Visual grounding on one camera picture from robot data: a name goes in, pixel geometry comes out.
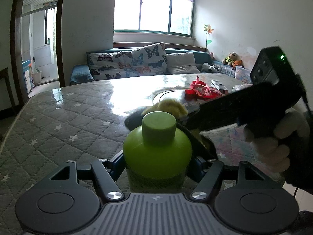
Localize green plastic bottle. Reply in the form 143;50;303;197
123;111;192;193

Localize yellow grey cleaning cloth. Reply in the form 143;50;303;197
125;99;218;160

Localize right hand white glove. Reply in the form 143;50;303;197
244;111;310;172

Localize white plastic bag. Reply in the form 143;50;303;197
231;83;252;93

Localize clear plastic storage box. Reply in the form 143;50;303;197
235;66;252;84

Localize plush teddy bear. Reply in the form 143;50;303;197
222;52;244;70

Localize small flat box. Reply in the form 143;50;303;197
211;79;228;92

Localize black white plush toy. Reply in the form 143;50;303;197
201;63;219;73

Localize grey quilted star tablecloth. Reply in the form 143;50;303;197
0;73;289;235

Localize red plastic bag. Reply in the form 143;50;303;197
185;76;223;100

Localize colourful pinwheel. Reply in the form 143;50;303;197
204;24;214;49

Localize round induction cooktop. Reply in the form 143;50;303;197
152;90;186;104

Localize white cushion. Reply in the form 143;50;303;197
166;52;200;74

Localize large butterfly print pillow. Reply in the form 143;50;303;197
87;51;137;80

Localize teal sofa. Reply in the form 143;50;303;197
70;47;237;86

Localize white bucket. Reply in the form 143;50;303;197
31;71;42;85

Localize blue white cabinet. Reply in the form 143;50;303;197
22;60;34;93

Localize dark wooden side table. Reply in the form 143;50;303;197
1;67;15;111

